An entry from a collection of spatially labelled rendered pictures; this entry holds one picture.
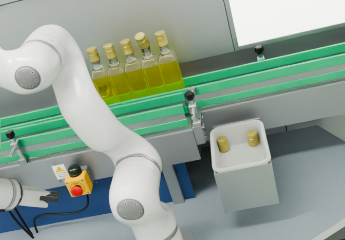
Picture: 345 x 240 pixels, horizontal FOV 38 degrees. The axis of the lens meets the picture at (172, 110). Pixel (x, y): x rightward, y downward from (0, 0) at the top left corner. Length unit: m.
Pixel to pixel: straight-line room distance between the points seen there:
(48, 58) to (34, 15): 0.76
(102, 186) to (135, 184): 0.62
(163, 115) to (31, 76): 0.64
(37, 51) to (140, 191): 0.40
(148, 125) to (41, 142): 0.36
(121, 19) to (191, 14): 0.24
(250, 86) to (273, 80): 0.07
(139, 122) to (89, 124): 0.48
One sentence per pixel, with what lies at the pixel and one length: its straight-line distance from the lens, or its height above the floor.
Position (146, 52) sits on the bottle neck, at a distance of 1.64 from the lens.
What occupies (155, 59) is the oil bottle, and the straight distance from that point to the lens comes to 1.65.
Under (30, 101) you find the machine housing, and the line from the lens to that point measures 2.01.
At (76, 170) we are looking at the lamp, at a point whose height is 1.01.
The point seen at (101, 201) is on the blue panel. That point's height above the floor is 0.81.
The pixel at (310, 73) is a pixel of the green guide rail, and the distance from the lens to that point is 1.69.
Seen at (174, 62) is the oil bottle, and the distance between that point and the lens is 1.64.
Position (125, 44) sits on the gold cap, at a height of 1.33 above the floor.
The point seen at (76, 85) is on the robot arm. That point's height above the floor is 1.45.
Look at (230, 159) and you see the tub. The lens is 1.63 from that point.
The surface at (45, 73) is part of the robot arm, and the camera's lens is 1.07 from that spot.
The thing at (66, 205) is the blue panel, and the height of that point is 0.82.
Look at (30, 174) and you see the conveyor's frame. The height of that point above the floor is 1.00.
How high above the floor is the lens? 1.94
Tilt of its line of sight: 31 degrees down
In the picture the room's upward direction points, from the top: 17 degrees counter-clockwise
